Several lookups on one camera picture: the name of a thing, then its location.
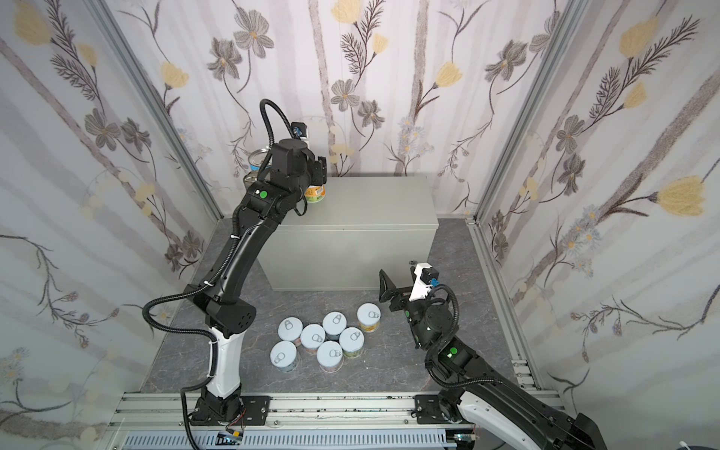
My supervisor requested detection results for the white lid can pink label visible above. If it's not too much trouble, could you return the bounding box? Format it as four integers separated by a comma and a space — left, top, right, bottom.
277, 317, 304, 347

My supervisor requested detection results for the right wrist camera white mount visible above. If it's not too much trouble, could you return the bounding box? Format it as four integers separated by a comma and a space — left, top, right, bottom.
409, 262, 439, 302

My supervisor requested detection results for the white lid can yellow label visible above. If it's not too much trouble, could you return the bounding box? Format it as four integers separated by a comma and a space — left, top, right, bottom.
357, 303, 382, 333

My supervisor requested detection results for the white lid can green label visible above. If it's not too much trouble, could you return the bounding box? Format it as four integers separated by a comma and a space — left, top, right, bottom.
339, 327, 365, 358

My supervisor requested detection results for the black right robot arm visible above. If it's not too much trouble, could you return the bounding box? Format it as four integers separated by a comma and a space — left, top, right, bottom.
379, 264, 607, 449

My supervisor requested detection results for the grey metal cabinet box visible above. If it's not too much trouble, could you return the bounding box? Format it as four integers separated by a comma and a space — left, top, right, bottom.
259, 176, 439, 292

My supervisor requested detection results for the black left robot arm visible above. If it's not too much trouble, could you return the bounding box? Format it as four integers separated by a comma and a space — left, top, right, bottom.
142, 99, 327, 428

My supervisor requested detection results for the white lid can orange label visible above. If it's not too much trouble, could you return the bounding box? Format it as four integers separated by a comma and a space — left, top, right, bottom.
305, 186, 326, 204

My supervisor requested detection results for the white ribbed cable duct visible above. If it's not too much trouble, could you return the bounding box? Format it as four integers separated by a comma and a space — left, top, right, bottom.
120, 430, 451, 450

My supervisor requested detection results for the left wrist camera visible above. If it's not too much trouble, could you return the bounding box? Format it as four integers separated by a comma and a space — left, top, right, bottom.
291, 122, 309, 141

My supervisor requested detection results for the dark red label can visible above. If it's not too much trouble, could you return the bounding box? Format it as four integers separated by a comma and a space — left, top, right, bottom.
243, 170, 259, 189

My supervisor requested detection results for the white lid can blue label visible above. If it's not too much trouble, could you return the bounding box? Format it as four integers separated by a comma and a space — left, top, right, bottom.
322, 311, 347, 341

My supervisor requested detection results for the blue label soup can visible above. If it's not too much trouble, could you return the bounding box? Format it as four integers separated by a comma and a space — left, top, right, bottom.
247, 147, 270, 172

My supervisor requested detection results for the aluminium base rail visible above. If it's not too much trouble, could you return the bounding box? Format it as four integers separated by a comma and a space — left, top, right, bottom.
103, 392, 581, 450

